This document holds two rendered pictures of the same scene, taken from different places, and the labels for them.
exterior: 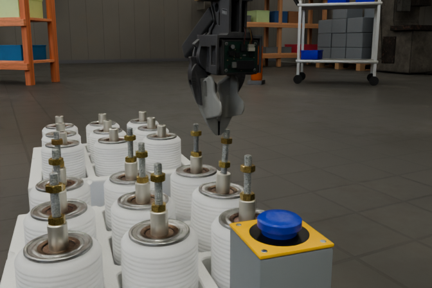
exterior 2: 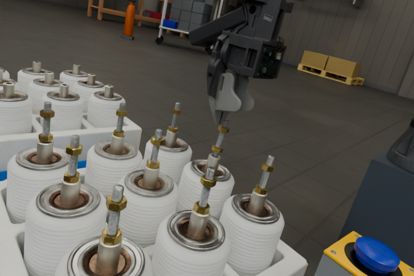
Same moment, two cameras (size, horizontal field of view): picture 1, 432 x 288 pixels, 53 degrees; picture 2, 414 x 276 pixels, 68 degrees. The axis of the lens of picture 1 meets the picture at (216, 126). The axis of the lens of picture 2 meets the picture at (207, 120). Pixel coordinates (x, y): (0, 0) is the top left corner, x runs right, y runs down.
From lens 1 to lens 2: 0.31 m
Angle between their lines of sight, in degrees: 25
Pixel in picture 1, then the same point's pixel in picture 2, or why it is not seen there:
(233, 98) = (239, 94)
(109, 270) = not seen: hidden behind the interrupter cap
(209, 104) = (222, 98)
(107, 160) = (58, 116)
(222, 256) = (241, 244)
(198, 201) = (196, 182)
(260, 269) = not seen: outside the picture
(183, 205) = not seen: hidden behind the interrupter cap
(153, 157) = (101, 115)
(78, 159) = (28, 113)
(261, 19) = not seen: outside the picture
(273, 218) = (378, 253)
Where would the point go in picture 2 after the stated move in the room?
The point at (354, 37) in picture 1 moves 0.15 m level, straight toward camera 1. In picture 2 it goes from (196, 16) to (196, 16)
